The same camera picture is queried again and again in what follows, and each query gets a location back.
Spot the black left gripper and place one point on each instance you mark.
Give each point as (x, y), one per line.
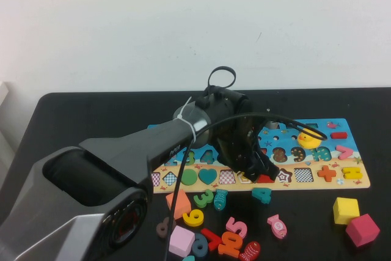
(238, 145)

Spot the teal wooden fish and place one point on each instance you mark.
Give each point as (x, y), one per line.
(220, 200)

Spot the grey-blue number nine piece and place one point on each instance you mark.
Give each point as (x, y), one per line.
(195, 244)

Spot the orange number ten piece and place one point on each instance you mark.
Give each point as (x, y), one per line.
(226, 247)

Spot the light pink wooden cube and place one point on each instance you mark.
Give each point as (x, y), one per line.
(181, 241)

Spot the red number seven piece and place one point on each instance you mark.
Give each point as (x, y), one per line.
(214, 238)

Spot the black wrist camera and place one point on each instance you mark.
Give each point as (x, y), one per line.
(272, 124)

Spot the pink number five piece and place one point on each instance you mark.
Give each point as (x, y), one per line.
(242, 230)

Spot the pink greater-than sign piece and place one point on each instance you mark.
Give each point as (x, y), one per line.
(346, 152)

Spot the blue wooden number puzzle board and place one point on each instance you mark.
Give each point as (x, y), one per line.
(305, 184)

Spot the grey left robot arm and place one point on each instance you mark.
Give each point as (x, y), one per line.
(107, 166)

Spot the red triangle puzzle piece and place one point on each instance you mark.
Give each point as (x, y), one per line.
(266, 179)

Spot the magenta wooden cube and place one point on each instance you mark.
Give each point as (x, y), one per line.
(363, 230)

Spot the green circle puzzle piece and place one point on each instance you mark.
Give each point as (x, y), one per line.
(191, 177)

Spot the teal number four piece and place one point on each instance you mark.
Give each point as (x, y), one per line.
(264, 195)

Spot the yellow wooden cube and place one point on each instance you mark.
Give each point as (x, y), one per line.
(345, 210)

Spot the pink wooden fish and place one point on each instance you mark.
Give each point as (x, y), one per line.
(278, 226)

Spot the green number three piece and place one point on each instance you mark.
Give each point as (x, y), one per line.
(209, 197)

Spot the teal heart puzzle piece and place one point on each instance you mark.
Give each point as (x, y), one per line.
(208, 176)

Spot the brown number eight piece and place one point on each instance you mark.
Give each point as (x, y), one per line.
(161, 231)

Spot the yellow number six piece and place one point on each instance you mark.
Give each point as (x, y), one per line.
(190, 220)

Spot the small teal wooden piece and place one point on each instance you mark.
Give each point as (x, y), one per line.
(190, 258)

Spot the orange wooden cube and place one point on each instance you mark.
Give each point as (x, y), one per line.
(183, 204)

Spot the red wooden fish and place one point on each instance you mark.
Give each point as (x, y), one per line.
(251, 250)

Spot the orange plus sign piece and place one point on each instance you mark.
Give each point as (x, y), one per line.
(327, 173)

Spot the red minus sign piece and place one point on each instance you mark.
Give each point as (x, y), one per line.
(339, 135)

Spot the yellow equals sign piece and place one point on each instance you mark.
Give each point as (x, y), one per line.
(351, 175)

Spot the yellow rubber duck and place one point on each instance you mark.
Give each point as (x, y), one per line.
(307, 142)

